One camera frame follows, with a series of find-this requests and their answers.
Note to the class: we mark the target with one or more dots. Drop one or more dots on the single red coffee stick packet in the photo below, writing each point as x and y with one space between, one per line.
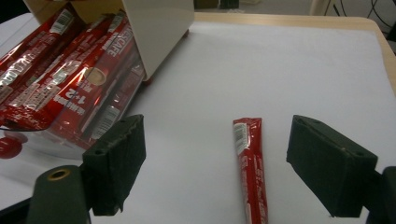
250 161

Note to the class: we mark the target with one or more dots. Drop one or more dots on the pile of red coffee sticks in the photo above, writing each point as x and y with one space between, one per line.
62 81

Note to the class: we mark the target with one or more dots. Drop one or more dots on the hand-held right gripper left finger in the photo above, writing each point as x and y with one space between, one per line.
115 161

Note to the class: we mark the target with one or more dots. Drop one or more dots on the white storage box red knob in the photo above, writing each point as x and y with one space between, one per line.
155 34

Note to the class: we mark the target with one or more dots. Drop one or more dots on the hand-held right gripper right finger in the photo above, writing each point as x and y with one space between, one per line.
330 168

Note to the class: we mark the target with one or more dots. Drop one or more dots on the clear plastic drawer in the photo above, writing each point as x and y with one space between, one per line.
77 137

